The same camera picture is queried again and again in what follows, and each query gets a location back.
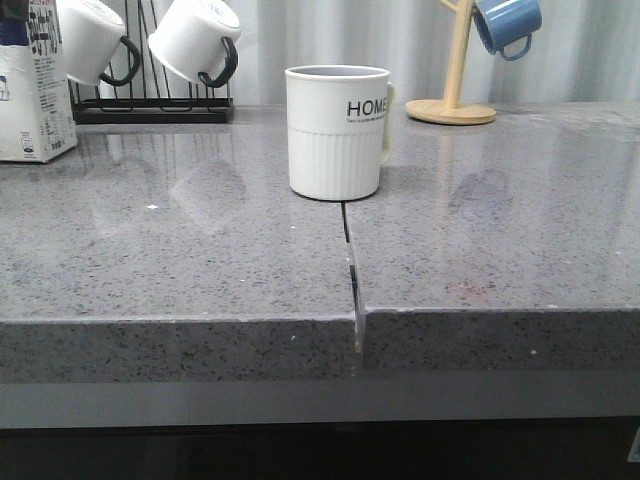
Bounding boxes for white HOME mug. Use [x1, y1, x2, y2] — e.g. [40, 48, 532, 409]
[285, 65, 395, 201]

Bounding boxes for blue white milk carton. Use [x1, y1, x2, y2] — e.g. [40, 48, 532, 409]
[1, 1, 77, 163]

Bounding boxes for wooden mug tree stand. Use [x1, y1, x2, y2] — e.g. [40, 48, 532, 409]
[405, 0, 496, 126]

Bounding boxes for right white enamel mug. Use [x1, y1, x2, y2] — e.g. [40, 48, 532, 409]
[148, 0, 241, 88]

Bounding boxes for white enamel mug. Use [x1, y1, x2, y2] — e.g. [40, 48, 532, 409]
[148, 0, 241, 88]
[57, 0, 141, 87]

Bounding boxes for blue enamel mug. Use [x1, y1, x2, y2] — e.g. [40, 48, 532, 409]
[473, 0, 542, 61]

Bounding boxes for left white enamel mug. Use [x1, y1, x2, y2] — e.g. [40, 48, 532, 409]
[57, 0, 141, 87]

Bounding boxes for black wire mug rack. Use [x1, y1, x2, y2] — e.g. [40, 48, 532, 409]
[69, 1, 234, 124]

